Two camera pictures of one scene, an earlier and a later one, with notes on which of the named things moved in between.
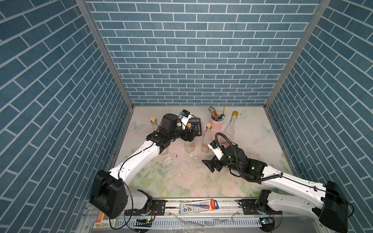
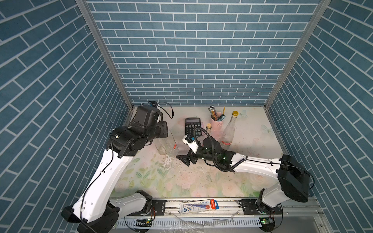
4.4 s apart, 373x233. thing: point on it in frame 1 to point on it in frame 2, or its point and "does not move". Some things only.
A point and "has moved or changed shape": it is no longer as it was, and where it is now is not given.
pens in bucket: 214,115 does not move
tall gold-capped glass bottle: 229,130 does not move
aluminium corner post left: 90,19 does not move
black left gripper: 190,136 to 163,126
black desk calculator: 196,125 does not move
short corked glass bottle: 189,145 has moved or changed shape
